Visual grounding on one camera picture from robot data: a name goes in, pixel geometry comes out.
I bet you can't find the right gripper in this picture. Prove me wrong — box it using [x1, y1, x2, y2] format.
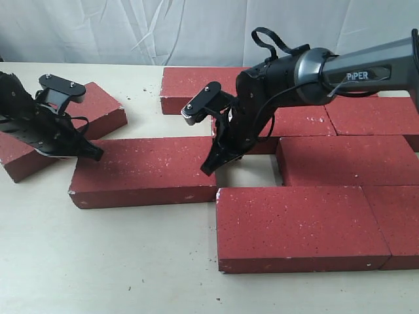
[200, 104, 272, 176]

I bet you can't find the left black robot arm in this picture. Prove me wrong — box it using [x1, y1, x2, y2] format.
[1, 72, 103, 161]

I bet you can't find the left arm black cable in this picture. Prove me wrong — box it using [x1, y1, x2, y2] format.
[32, 91, 91, 141]

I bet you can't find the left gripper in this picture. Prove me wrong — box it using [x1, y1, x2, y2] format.
[1, 99, 104, 162]

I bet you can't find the right second-row brick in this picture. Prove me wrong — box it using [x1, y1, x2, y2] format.
[325, 97, 418, 135]

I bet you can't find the front large red brick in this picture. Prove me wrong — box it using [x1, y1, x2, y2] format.
[216, 186, 392, 273]

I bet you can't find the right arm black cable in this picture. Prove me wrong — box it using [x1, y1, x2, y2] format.
[250, 27, 419, 141]

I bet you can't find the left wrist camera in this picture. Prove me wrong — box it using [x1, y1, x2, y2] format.
[35, 73, 86, 115]

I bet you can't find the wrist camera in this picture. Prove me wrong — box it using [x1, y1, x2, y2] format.
[35, 73, 86, 115]
[180, 81, 236, 126]

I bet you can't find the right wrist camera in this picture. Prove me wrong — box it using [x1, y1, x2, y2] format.
[180, 81, 236, 126]

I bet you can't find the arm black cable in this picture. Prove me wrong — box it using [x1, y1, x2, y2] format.
[250, 27, 419, 141]
[32, 91, 91, 141]

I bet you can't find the back left base brick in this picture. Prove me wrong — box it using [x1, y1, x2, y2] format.
[160, 67, 247, 115]

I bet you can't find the grey fabric backdrop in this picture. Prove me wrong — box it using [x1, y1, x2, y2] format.
[1, 1, 418, 66]

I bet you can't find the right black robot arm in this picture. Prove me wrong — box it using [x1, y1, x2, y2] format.
[201, 29, 418, 175]

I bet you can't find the right third-row brick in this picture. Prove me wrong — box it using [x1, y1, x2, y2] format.
[276, 135, 418, 186]

